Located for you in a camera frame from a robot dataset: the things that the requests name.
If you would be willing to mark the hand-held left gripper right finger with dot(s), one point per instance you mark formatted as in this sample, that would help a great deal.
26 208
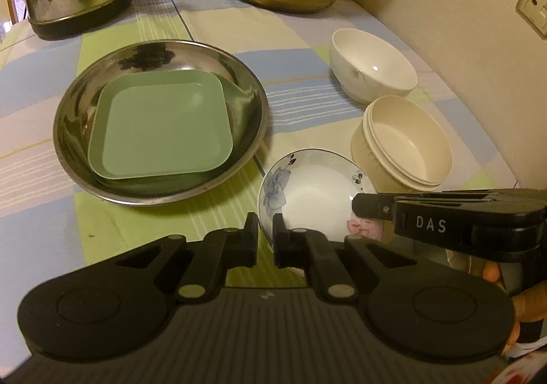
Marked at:
280 241

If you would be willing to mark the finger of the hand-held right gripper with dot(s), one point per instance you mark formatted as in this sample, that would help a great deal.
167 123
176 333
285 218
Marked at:
374 206

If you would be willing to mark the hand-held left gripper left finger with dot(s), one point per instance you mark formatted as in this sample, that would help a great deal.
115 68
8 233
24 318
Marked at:
250 241

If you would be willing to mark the floral white ceramic dish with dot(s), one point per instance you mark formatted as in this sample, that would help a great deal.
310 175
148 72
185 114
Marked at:
307 196

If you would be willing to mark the cream lined steel bowl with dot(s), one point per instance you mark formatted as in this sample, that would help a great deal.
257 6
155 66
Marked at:
401 149

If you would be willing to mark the white ceramic bowl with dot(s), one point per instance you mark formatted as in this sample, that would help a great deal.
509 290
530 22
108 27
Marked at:
371 63

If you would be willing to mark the green square plastic plate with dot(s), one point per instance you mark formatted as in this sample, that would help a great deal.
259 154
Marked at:
162 127

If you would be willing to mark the round stainless steel plate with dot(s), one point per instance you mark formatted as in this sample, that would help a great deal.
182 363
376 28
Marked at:
77 110

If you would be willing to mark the person's right hand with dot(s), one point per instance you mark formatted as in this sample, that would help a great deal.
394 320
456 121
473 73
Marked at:
530 302

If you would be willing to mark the red white patterned cloth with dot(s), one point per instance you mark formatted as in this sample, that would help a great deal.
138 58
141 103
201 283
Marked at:
523 369

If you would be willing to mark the checked pastel tablecloth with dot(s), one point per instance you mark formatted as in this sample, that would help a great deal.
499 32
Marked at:
290 42

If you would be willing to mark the single wall socket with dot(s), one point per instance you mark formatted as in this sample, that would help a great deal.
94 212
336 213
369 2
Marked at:
534 3

